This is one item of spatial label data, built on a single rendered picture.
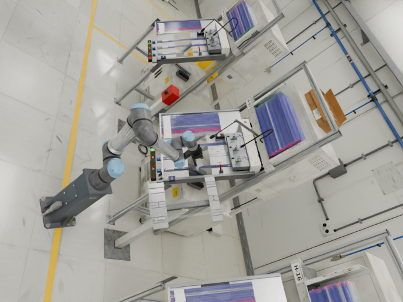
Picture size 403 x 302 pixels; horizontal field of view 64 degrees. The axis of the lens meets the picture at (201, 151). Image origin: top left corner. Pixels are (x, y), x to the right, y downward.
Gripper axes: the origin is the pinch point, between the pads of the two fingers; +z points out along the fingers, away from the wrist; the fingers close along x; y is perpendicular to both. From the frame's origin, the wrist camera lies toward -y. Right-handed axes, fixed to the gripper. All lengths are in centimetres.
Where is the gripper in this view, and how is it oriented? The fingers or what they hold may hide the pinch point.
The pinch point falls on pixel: (196, 162)
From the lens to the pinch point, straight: 248.0
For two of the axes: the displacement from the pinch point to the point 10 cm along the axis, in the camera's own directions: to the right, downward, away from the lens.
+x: -1.1, -7.9, 6.0
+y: 9.7, -2.2, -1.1
